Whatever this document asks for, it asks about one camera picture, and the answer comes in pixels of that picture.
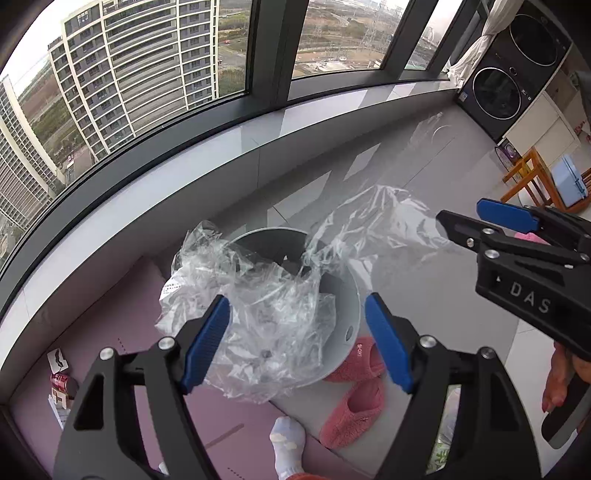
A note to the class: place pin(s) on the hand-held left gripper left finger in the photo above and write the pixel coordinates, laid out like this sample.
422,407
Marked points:
207,341

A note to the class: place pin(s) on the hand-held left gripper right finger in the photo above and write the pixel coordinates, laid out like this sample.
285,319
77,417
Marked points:
388,341

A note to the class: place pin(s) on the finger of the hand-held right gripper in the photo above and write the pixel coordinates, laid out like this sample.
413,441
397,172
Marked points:
461,226
505,214

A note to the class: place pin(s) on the grey round bin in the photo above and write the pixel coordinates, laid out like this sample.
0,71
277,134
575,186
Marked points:
341,300

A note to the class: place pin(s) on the clear plastic bag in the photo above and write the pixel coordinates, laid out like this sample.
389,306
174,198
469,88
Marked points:
277,314

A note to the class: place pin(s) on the red drink can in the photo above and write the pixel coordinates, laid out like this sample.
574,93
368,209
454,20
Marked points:
59,382

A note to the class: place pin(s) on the person's right hand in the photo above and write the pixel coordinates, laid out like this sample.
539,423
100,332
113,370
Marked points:
556,383

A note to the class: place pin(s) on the pink plastic object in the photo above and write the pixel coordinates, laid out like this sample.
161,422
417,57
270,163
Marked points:
526,237

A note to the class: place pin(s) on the wooden stool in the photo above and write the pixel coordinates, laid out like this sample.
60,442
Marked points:
538,170

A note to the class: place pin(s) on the light blue storage box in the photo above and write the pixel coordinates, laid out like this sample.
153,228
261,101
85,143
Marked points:
565,180

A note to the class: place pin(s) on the white green patterned bag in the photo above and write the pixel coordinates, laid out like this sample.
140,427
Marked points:
450,410

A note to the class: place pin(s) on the pink floor mat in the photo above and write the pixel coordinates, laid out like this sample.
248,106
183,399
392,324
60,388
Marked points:
115,318

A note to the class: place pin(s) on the white cabinet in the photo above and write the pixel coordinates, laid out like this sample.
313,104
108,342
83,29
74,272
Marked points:
549,120

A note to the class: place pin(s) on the black washing machine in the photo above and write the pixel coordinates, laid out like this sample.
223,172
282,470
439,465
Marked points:
496,92

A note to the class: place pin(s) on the white window sill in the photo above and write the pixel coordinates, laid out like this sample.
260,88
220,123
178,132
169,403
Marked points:
184,203

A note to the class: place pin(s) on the white card with black shape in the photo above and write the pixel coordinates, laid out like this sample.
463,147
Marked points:
57,360

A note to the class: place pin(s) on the orange pants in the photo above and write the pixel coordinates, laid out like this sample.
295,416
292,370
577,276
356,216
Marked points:
307,476

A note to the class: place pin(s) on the white curtain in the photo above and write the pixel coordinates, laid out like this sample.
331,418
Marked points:
475,50

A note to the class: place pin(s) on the black dryer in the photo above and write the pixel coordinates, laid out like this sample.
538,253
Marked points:
531,32

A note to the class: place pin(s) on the high-rise apartment building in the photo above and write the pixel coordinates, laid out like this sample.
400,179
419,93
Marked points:
134,69
23,161

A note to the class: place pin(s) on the dark window frame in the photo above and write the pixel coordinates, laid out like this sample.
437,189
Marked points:
272,46

